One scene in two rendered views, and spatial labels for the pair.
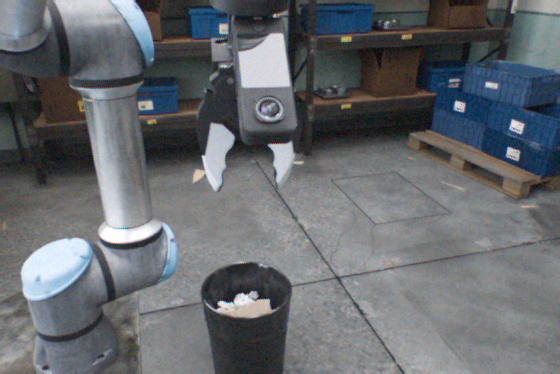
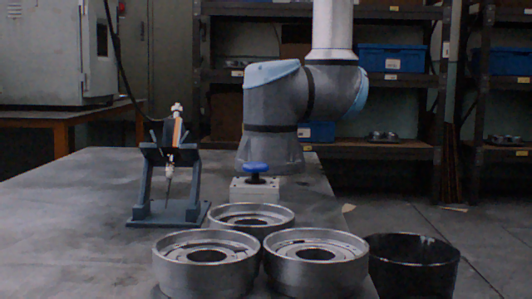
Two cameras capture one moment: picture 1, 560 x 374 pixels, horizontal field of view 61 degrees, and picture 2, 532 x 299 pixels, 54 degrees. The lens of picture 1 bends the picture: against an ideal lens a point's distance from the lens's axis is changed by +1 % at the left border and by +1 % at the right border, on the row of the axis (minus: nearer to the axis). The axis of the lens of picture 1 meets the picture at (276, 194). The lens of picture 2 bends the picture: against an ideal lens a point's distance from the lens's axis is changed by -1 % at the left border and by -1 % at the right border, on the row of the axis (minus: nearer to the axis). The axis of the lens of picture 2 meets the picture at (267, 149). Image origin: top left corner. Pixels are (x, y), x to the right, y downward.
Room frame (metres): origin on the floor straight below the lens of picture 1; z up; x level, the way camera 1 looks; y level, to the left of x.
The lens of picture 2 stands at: (-0.37, 0.06, 1.01)
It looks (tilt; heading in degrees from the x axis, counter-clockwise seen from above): 9 degrees down; 18
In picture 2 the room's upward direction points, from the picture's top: 1 degrees clockwise
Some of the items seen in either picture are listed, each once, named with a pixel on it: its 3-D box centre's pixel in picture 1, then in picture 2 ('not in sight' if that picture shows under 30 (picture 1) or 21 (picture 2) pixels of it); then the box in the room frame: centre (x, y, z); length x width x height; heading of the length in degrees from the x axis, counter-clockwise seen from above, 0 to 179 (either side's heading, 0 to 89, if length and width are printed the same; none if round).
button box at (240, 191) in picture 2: not in sight; (255, 194); (0.36, 0.31, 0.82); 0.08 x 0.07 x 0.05; 17
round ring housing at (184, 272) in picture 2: not in sight; (206, 264); (0.08, 0.26, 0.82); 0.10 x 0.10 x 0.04
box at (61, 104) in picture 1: (70, 91); (235, 115); (3.57, 1.58, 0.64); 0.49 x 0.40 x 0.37; 112
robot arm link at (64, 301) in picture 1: (66, 282); (274, 90); (0.70, 0.38, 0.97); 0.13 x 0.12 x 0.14; 127
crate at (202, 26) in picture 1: (220, 21); (386, 59); (3.93, 0.45, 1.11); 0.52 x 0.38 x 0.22; 107
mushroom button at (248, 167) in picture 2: not in sight; (255, 178); (0.36, 0.30, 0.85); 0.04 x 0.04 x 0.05
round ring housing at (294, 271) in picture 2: not in sight; (315, 262); (0.13, 0.16, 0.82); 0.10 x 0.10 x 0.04
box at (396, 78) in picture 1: (387, 68); not in sight; (4.36, -1.01, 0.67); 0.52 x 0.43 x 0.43; 107
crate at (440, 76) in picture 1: (445, 76); not in sight; (4.54, -1.62, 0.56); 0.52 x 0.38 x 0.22; 104
